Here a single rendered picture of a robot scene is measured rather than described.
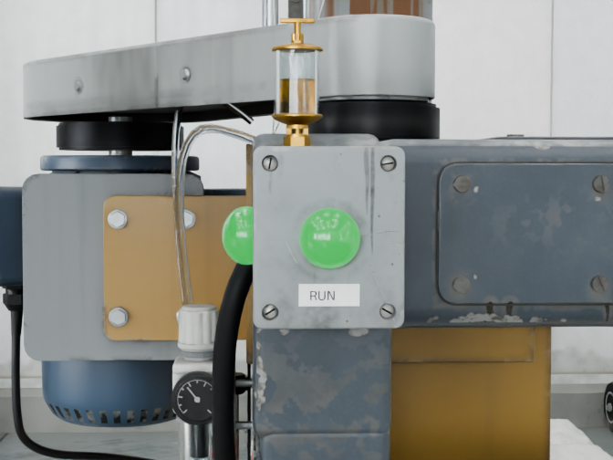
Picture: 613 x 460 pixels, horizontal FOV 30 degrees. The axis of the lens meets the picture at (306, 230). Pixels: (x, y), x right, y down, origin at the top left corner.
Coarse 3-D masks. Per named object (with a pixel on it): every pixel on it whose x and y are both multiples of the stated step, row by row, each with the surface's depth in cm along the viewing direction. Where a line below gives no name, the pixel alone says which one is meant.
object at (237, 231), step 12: (228, 216) 58; (240, 216) 57; (252, 216) 57; (228, 228) 57; (240, 228) 57; (252, 228) 57; (228, 240) 57; (240, 240) 57; (252, 240) 57; (228, 252) 58; (240, 252) 57; (252, 252) 57; (252, 264) 58
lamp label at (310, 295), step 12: (300, 288) 56; (312, 288) 56; (324, 288) 56; (336, 288) 56; (348, 288) 56; (300, 300) 56; (312, 300) 56; (324, 300) 56; (336, 300) 56; (348, 300) 56
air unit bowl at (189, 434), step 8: (184, 424) 82; (192, 424) 82; (200, 424) 82; (208, 424) 82; (184, 432) 82; (192, 432) 82; (200, 432) 82; (208, 432) 82; (184, 440) 82; (192, 440) 82; (200, 440) 82; (208, 440) 82; (184, 448) 83; (192, 448) 82; (200, 448) 82; (208, 448) 82; (184, 456) 83; (192, 456) 82; (200, 456) 82; (208, 456) 82
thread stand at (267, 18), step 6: (264, 0) 94; (270, 0) 94; (276, 0) 94; (264, 6) 94; (270, 6) 94; (276, 6) 94; (264, 12) 94; (270, 12) 94; (276, 12) 94; (264, 18) 94; (270, 18) 94; (276, 18) 94; (264, 24) 94; (270, 24) 94; (276, 24) 94
